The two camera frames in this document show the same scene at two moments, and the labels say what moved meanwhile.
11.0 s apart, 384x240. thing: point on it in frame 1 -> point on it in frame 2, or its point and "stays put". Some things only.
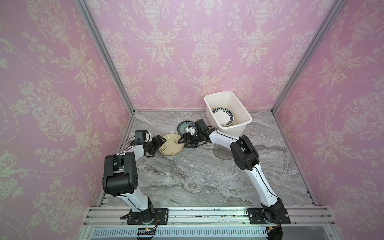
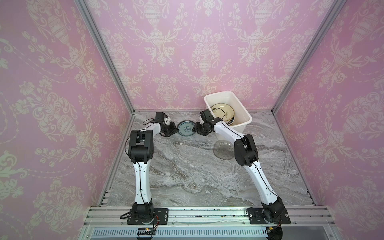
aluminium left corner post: [92, 25] stays put
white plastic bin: [228, 99] stays put
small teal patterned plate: [183, 125] stays put
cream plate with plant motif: [171, 147] -> [229, 113]
